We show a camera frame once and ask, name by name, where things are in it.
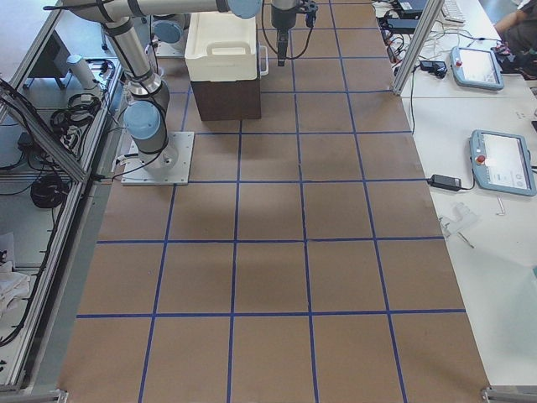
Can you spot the seated person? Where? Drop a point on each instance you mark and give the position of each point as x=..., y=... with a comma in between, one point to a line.
x=518, y=29

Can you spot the aluminium frame rail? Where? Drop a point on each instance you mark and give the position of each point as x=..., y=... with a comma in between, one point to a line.
x=25, y=30

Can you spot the teach pendant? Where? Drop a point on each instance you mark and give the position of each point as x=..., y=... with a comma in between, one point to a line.
x=501, y=162
x=476, y=68

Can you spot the clear plastic bracket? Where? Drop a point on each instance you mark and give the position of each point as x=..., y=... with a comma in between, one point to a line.
x=461, y=218

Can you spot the dark brown drawer cabinet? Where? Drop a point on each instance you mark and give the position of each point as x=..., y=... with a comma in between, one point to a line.
x=227, y=100

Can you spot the metal allen key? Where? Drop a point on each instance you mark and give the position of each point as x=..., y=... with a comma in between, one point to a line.
x=501, y=211

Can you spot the white plastic tray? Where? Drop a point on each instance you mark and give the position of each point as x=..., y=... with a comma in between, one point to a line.
x=221, y=47

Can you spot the black power brick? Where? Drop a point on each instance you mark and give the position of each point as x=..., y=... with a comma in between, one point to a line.
x=445, y=182

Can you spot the white drawer handle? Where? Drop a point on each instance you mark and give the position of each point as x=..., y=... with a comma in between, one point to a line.
x=263, y=60

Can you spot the aluminium frame post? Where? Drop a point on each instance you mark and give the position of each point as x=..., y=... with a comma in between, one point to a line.
x=421, y=33

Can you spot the white keyboard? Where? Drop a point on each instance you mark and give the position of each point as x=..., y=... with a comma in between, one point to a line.
x=451, y=13

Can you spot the far teach pendant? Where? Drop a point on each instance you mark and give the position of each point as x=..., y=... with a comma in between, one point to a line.
x=476, y=68

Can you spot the white cloth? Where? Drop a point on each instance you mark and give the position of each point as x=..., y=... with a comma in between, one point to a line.
x=14, y=285

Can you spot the grey metal base plate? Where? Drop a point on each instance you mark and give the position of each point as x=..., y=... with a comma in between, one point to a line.
x=171, y=167

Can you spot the small black adapter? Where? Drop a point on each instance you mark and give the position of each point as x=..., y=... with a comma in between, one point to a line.
x=436, y=68

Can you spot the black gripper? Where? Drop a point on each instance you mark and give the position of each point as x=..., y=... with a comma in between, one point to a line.
x=280, y=18

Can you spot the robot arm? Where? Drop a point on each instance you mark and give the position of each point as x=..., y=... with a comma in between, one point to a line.
x=150, y=92

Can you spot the near teach pendant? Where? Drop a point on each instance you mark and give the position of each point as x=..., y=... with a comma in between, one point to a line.
x=501, y=162

